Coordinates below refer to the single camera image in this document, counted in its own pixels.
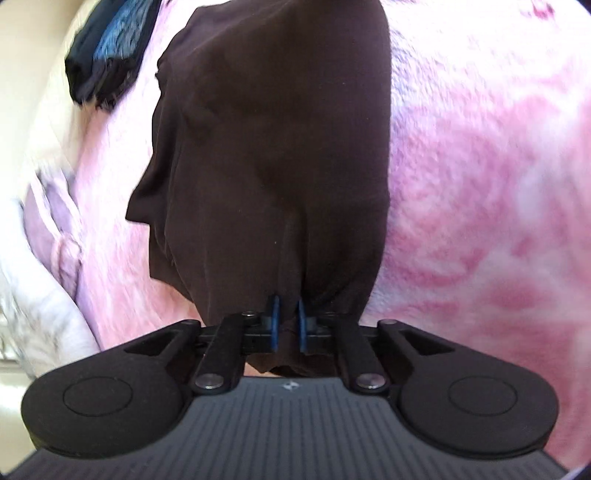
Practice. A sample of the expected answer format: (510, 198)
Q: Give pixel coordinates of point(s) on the pink fluffy blanket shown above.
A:
(471, 184)

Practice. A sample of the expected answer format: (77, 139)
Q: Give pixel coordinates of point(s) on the dark brown garment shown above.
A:
(277, 161)

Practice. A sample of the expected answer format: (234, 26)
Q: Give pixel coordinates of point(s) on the light grey duvet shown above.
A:
(37, 304)

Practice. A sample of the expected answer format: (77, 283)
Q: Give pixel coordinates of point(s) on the dark navy clothes blue print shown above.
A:
(104, 50)

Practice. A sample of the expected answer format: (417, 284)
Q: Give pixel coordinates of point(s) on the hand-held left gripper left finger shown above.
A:
(275, 323)

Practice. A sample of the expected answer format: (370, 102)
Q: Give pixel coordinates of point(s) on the cream bed sheet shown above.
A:
(32, 92)

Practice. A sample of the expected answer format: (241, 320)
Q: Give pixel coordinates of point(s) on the lilac pillow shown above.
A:
(55, 226)

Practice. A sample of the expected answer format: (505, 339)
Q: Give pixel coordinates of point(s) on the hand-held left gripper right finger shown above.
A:
(303, 325)

